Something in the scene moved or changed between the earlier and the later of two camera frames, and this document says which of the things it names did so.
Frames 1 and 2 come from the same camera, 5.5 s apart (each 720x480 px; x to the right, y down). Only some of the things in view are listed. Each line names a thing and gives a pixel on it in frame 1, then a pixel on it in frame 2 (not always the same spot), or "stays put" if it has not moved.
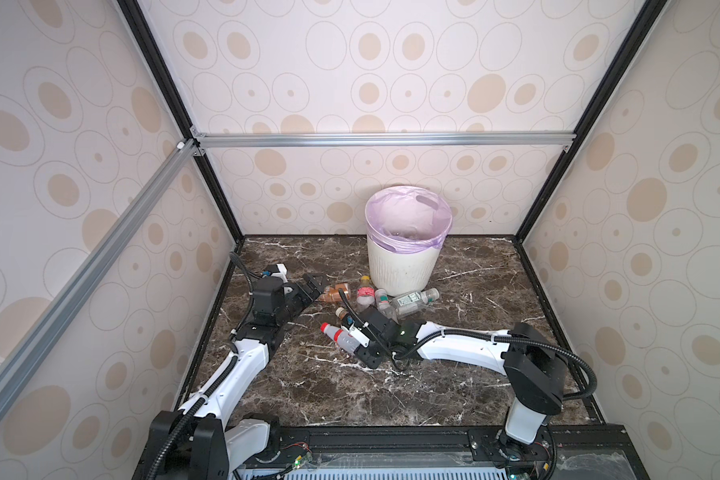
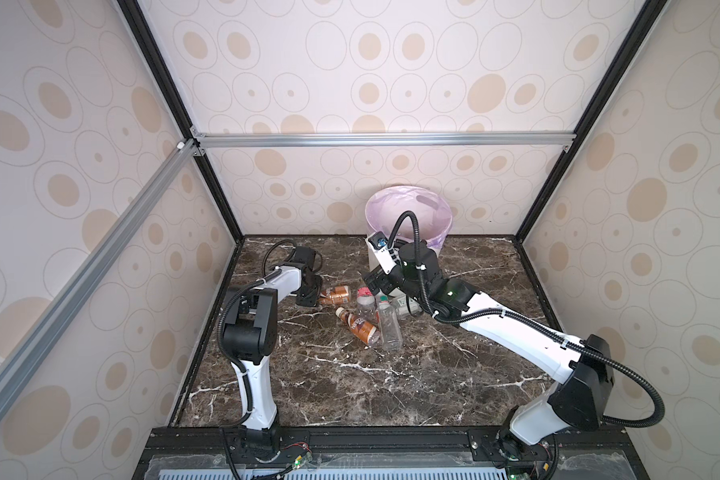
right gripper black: [364, 358] → [379, 277]
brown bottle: [331, 293] stays put
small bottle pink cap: [365, 294] stays put
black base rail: [574, 452] stays put
